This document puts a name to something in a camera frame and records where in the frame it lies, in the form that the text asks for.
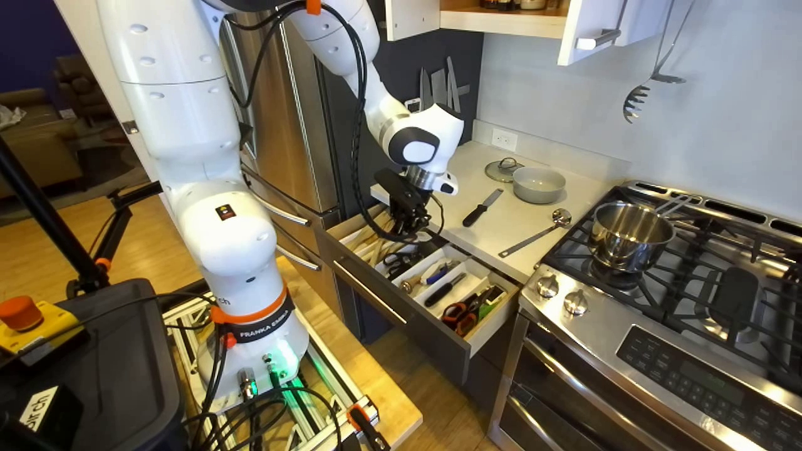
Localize red handled scissors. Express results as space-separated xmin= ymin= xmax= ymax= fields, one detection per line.
xmin=441 ymin=300 xmax=478 ymax=335

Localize wall knife rack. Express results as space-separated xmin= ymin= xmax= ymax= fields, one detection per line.
xmin=408 ymin=55 xmax=469 ymax=120

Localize black peeler in drawer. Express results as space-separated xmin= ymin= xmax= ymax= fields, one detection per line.
xmin=424 ymin=273 xmax=466 ymax=308

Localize stainless steel pot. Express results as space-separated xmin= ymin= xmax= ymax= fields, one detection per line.
xmin=588 ymin=201 xmax=674 ymax=273

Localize white wall outlet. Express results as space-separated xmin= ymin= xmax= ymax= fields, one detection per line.
xmin=492 ymin=127 xmax=518 ymax=151

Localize grey bowl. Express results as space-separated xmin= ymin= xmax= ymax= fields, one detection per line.
xmin=515 ymin=169 xmax=567 ymax=206

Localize stainless steel oven range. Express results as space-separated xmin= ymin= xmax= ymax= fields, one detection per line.
xmin=488 ymin=182 xmax=802 ymax=451

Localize white drawer organizer tray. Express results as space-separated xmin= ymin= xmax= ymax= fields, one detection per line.
xmin=340 ymin=209 xmax=517 ymax=335

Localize round pot lid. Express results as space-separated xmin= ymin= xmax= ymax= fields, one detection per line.
xmin=483 ymin=157 xmax=521 ymax=182

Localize open wooden kitchen drawer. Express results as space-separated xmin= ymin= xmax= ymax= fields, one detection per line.
xmin=327 ymin=215 xmax=517 ymax=384

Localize wooden table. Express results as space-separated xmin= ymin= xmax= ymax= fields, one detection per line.
xmin=278 ymin=259 xmax=424 ymax=451

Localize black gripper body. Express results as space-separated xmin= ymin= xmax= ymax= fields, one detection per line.
xmin=373 ymin=169 xmax=431 ymax=237

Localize black handled scissors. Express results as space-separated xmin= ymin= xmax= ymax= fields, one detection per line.
xmin=380 ymin=253 xmax=416 ymax=278

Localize black tripod stand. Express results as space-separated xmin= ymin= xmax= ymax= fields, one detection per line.
xmin=0 ymin=139 xmax=160 ymax=299

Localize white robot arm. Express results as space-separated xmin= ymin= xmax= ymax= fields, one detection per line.
xmin=99 ymin=0 xmax=463 ymax=410

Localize long metal ladle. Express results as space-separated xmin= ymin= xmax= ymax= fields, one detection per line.
xmin=497 ymin=206 xmax=576 ymax=260

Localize white upper cabinet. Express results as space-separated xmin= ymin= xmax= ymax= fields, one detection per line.
xmin=383 ymin=0 xmax=671 ymax=66

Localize stainless steel refrigerator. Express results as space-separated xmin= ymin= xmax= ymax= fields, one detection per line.
xmin=224 ymin=22 xmax=345 ymax=315

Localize red emergency stop button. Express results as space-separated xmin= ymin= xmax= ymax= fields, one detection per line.
xmin=0 ymin=296 xmax=43 ymax=333

